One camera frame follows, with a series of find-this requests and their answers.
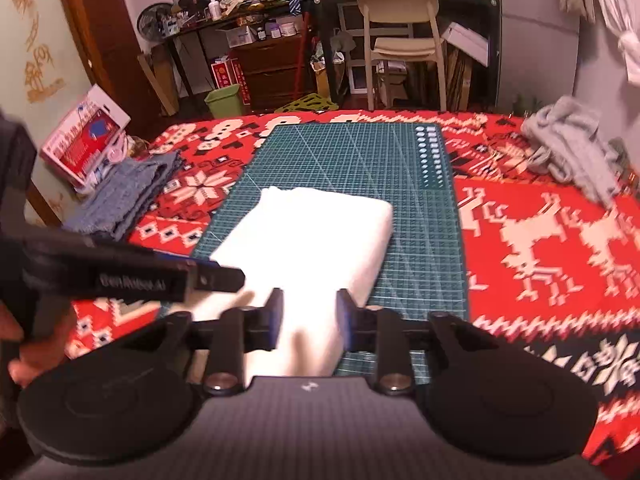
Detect green cutting mat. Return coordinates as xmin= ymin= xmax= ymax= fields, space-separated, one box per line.
xmin=159 ymin=122 xmax=469 ymax=387

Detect knotted white curtain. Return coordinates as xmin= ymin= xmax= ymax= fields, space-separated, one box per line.
xmin=586 ymin=0 xmax=640 ymax=87

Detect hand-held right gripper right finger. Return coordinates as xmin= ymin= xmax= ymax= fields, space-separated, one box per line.
xmin=335 ymin=288 xmax=502 ymax=397

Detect red and white carton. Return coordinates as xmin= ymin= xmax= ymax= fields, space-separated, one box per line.
xmin=209 ymin=55 xmax=249 ymax=107

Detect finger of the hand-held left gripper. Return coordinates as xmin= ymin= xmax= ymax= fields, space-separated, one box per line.
xmin=154 ymin=254 xmax=246 ymax=294

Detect green waste bin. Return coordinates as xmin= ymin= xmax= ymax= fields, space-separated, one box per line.
xmin=203 ymin=83 xmax=246 ymax=119

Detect red broom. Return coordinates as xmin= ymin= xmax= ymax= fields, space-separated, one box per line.
xmin=294 ymin=14 xmax=309 ymax=102

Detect leaning cardboard sheets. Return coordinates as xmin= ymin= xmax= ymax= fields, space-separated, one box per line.
xmin=136 ymin=51 xmax=182 ymax=118

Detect person's left hand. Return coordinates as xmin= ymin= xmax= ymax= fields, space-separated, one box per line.
xmin=0 ymin=295 xmax=79 ymax=389

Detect pink headphones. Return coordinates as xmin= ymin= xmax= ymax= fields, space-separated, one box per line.
xmin=106 ymin=131 xmax=129 ymax=164

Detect beige chair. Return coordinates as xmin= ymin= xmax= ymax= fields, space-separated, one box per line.
xmin=354 ymin=0 xmax=449 ymax=112

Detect small beige step stool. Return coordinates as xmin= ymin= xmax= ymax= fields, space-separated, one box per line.
xmin=376 ymin=66 xmax=409 ymax=107

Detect white cardboard box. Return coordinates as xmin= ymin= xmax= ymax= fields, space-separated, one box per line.
xmin=439 ymin=20 xmax=491 ymax=68

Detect red patterned blanket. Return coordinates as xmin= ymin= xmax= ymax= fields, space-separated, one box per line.
xmin=64 ymin=110 xmax=640 ymax=467

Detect grey refrigerator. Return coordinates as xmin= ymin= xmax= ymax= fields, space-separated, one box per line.
xmin=496 ymin=0 xmax=584 ymax=117

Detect black fan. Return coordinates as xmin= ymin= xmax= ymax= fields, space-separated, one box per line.
xmin=136 ymin=1 xmax=177 ymax=42

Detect white knit vest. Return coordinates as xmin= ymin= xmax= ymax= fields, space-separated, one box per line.
xmin=191 ymin=186 xmax=396 ymax=379

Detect blue jeans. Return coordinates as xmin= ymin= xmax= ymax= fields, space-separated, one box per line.
xmin=61 ymin=151 xmax=184 ymax=242

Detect folded cardboard boxes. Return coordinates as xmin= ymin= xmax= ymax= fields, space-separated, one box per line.
xmin=444 ymin=46 xmax=474 ymax=112

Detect grey garment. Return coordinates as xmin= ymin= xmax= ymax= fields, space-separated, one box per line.
xmin=519 ymin=94 xmax=627 ymax=209

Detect black desk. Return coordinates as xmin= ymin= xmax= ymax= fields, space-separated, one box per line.
xmin=309 ymin=0 xmax=502 ymax=112

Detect lime green lattice stool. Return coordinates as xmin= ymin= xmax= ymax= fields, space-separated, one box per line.
xmin=273 ymin=91 xmax=341 ymax=114

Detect red and blue printed box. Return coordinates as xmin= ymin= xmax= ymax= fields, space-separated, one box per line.
xmin=39 ymin=83 xmax=133 ymax=189

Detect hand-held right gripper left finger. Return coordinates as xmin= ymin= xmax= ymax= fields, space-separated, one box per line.
xmin=134 ymin=288 xmax=286 ymax=397

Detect wooden drawer cabinet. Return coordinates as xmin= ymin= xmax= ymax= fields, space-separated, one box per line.
xmin=229 ymin=34 xmax=307 ymax=112

